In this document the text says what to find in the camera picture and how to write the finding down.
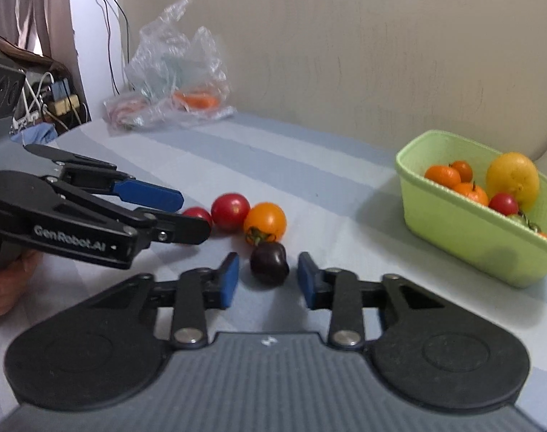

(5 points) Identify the small red cherry tomato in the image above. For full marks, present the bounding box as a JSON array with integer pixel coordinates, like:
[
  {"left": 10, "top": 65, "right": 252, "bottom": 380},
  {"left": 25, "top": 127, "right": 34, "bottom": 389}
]
[{"left": 182, "top": 207, "right": 213, "bottom": 226}]

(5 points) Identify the orange cherry tomato with stem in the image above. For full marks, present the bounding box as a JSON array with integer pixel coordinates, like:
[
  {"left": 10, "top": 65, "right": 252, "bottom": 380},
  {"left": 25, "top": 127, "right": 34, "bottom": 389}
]
[{"left": 243, "top": 202, "right": 287, "bottom": 247}]

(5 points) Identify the dark purple cherry tomato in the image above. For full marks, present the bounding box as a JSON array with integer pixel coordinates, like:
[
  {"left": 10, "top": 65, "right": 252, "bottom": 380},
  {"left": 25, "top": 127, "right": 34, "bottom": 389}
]
[{"left": 250, "top": 242, "right": 290, "bottom": 286}]

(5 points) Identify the person's left hand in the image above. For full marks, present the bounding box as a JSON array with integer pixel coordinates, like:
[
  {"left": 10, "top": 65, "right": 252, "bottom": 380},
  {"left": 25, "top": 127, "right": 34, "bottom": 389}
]
[{"left": 0, "top": 250, "right": 43, "bottom": 316}]

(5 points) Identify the blue cloth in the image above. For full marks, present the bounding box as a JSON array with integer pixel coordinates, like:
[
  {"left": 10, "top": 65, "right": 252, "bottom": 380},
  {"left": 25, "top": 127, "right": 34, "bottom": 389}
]
[{"left": 10, "top": 123, "right": 58, "bottom": 145}]

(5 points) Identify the light green plastic basket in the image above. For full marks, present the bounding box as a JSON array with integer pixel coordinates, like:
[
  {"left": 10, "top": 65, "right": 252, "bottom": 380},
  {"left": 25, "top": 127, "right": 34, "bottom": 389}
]
[{"left": 395, "top": 130, "right": 547, "bottom": 288}]

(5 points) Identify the black electronic box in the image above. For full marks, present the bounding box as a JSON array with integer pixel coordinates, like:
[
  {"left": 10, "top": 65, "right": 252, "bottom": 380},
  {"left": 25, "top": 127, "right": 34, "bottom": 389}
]
[{"left": 0, "top": 58, "right": 26, "bottom": 119}]

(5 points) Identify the clear plastic bag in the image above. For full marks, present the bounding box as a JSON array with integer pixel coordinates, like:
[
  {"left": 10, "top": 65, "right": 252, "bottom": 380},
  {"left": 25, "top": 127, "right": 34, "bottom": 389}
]
[{"left": 104, "top": 0, "right": 236, "bottom": 132}]

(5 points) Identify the orange tomato in basket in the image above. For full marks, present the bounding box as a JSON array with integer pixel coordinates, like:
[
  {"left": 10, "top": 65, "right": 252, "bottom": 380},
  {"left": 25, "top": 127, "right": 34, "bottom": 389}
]
[
  {"left": 450, "top": 160, "right": 474, "bottom": 183},
  {"left": 453, "top": 183, "right": 489, "bottom": 207},
  {"left": 424, "top": 165, "right": 462, "bottom": 189}
]

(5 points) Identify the red tomato in basket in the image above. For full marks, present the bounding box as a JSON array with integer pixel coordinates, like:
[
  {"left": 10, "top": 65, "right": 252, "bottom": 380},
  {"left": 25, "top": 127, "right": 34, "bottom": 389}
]
[{"left": 488, "top": 192, "right": 519, "bottom": 216}]

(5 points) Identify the curtain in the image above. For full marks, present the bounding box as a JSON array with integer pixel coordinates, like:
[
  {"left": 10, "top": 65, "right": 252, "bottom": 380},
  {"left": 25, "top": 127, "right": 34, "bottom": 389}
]
[{"left": 0, "top": 0, "right": 86, "bottom": 100}]

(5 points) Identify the large yellow orange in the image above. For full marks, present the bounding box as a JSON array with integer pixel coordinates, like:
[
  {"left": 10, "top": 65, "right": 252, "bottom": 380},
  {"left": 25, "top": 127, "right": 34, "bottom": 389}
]
[{"left": 485, "top": 152, "right": 540, "bottom": 212}]

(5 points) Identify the cluttered shelf with cables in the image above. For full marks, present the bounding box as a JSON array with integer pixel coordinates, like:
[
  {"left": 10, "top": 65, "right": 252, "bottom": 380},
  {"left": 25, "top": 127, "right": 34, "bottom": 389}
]
[{"left": 9, "top": 71, "right": 91, "bottom": 136}]

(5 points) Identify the black wall cable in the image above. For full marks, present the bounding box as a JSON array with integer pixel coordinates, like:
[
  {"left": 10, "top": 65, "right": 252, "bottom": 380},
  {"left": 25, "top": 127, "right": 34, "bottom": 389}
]
[{"left": 94, "top": 0, "right": 132, "bottom": 97}]

